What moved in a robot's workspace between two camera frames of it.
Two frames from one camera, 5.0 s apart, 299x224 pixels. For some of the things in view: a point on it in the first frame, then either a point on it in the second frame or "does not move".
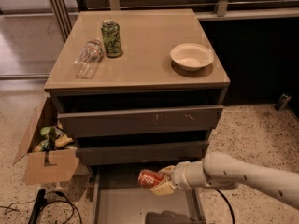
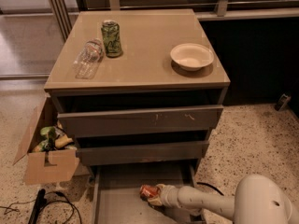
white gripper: [179, 175] to [170, 195]
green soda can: [111, 34] does not move
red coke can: [149, 177] to [146, 191]
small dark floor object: [283, 102] does not move
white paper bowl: [192, 56] does not move
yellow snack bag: [63, 140] does not move
